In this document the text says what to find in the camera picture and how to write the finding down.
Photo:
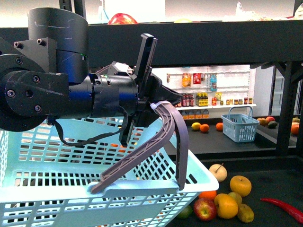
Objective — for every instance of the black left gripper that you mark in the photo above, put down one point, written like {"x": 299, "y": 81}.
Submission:
{"x": 118, "y": 92}

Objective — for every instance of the grey basket handle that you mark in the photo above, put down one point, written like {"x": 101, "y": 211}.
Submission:
{"x": 172, "y": 123}

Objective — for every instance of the large teal shopping basket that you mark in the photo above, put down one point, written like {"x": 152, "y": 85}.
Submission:
{"x": 44, "y": 183}

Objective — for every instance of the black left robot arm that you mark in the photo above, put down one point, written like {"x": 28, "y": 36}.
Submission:
{"x": 46, "y": 77}

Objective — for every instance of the yellow lemon far shelf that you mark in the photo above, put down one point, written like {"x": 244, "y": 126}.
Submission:
{"x": 196, "y": 126}

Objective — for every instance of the orange beside far lemon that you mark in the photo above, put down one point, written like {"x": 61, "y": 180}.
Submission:
{"x": 204, "y": 128}

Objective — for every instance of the orange near blue basket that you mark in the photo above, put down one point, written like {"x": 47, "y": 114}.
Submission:
{"x": 219, "y": 126}

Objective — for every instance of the large red apple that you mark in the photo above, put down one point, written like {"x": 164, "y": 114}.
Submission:
{"x": 121, "y": 19}

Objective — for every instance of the small blue plastic basket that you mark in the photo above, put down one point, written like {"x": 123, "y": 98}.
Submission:
{"x": 240, "y": 127}

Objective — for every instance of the white pear with stem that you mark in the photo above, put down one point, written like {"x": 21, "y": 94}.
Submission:
{"x": 219, "y": 172}

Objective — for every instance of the clear plastic bag produce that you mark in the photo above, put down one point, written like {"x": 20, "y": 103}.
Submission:
{"x": 242, "y": 15}

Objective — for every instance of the near orange fruit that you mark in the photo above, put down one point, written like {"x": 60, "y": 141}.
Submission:
{"x": 208, "y": 195}

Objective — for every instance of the green lime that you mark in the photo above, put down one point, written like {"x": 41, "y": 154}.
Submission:
{"x": 185, "y": 213}

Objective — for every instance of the red yellow apple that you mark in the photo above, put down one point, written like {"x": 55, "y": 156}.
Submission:
{"x": 205, "y": 209}

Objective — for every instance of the yellow orange mango fruit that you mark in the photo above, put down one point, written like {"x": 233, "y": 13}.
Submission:
{"x": 226, "y": 206}

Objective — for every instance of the red chili pepper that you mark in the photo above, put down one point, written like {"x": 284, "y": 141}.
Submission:
{"x": 291, "y": 210}

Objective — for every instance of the white retail wall shelf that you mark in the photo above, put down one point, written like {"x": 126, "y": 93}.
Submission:
{"x": 214, "y": 88}

